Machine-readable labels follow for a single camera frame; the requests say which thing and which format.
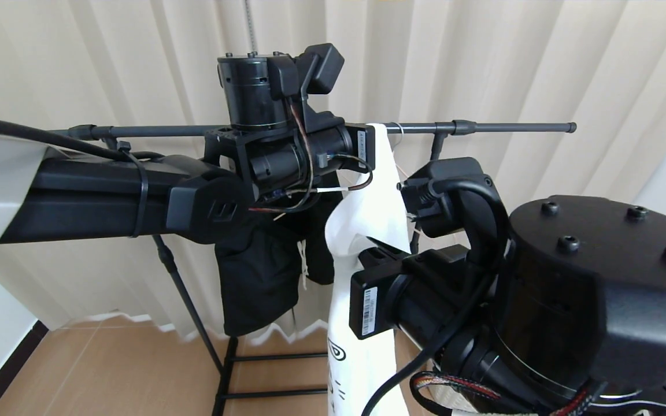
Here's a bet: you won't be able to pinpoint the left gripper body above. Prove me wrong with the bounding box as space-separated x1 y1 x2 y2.
249 110 376 185

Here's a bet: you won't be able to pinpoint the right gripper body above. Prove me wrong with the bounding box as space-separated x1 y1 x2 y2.
349 236 485 348

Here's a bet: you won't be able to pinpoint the white printed T-shirt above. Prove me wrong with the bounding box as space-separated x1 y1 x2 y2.
325 123 414 416

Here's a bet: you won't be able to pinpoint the black shorts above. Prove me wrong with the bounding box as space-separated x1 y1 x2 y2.
214 191 345 338

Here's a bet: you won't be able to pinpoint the black clothes rack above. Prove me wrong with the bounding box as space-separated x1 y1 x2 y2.
50 120 578 416

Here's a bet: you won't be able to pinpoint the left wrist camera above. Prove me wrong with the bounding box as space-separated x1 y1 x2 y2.
294 43 346 98

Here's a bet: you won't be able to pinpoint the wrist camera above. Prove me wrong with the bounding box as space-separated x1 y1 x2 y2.
398 157 510 258
294 43 346 98

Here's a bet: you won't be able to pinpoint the black cable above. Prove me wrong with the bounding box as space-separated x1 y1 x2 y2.
0 114 164 164
361 178 510 416

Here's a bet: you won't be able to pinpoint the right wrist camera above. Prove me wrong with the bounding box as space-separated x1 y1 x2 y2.
398 157 510 258

